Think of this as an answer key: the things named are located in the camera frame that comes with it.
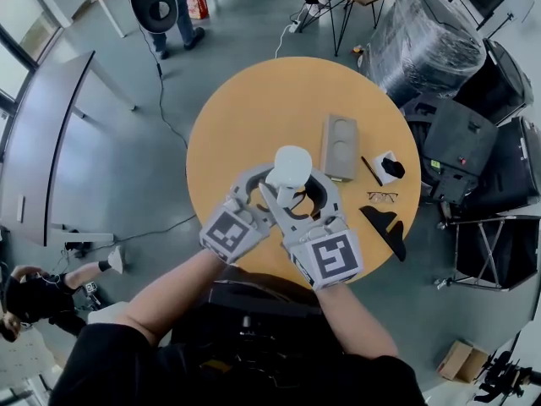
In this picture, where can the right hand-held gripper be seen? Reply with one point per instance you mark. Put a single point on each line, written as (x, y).
(329, 260)

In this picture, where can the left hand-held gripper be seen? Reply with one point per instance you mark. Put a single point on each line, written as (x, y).
(232, 235)

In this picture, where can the person's left forearm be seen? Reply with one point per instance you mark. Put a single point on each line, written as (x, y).
(169, 294)

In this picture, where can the person's right forearm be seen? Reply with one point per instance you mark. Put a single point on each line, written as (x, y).
(355, 324)

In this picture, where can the grey box with round recesses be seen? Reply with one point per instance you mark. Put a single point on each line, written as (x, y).
(338, 150)

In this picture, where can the thin-framed eyeglasses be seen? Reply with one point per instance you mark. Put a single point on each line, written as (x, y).
(374, 197)

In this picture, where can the black shaped foam piece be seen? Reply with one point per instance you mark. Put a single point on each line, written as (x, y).
(380, 218)

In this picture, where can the black pen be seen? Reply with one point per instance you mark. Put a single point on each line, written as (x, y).
(372, 171)

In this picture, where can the small white box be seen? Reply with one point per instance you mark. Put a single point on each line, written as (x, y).
(377, 168)

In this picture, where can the black crumpled cloth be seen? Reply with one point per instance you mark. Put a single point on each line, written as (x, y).
(393, 168)

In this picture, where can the black foam insert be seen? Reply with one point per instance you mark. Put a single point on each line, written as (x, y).
(418, 116)

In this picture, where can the black case with red button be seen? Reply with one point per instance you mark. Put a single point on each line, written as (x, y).
(456, 142)

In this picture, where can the white power strip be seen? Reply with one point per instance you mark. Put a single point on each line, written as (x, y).
(296, 25)

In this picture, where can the person's black-shirted torso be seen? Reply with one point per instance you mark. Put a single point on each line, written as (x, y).
(253, 374)

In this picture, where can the plastic-wrapped black bundle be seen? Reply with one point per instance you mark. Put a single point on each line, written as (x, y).
(422, 49)

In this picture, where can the black equipment case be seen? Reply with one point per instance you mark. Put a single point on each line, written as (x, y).
(511, 171)
(498, 87)

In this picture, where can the black folding stand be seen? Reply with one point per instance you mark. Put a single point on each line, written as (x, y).
(515, 248)

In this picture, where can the brown cardboard box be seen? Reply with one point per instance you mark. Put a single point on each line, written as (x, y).
(460, 360)

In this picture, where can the black tripod gear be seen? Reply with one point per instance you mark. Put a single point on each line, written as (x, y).
(503, 374)

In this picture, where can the glass entrance doors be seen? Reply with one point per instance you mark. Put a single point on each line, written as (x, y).
(12, 74)

